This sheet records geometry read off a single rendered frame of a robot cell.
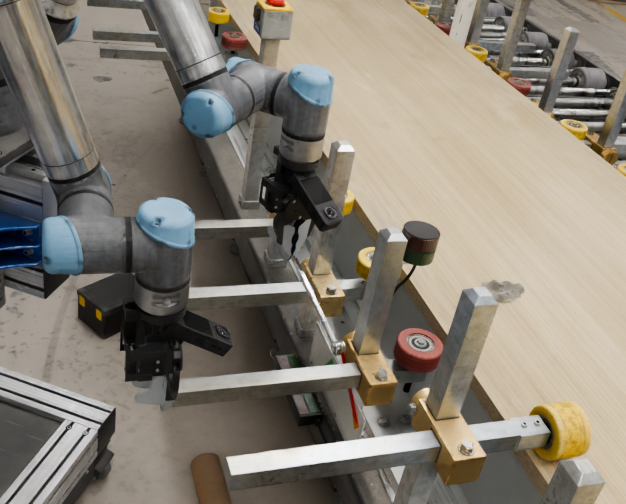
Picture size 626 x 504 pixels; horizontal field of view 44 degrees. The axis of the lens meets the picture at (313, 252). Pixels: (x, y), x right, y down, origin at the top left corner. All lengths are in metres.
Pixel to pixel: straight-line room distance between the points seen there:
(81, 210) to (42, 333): 1.64
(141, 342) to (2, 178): 0.51
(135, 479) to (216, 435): 0.27
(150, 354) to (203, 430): 1.24
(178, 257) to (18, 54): 0.32
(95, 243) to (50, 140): 0.15
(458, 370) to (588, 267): 0.72
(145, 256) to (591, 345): 0.83
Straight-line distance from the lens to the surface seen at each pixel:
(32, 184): 1.49
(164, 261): 1.04
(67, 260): 1.03
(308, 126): 1.30
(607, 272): 1.73
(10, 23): 1.03
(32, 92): 1.06
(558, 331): 1.49
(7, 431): 2.09
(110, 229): 1.03
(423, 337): 1.35
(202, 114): 1.21
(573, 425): 1.19
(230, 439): 2.35
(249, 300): 1.46
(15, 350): 2.62
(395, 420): 1.60
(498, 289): 1.53
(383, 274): 1.24
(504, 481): 1.40
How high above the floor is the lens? 1.71
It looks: 33 degrees down
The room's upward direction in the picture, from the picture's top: 11 degrees clockwise
